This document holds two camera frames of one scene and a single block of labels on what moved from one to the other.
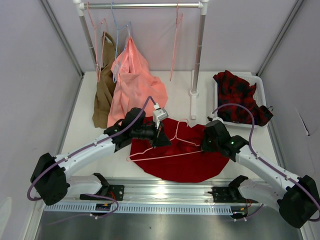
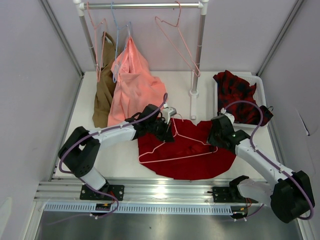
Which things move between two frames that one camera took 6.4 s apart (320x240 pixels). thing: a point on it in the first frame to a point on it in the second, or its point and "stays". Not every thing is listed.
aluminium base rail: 205,191 stays
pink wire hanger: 202,149 to 174,159
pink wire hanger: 104,19 stays
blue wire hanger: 117,29 stays
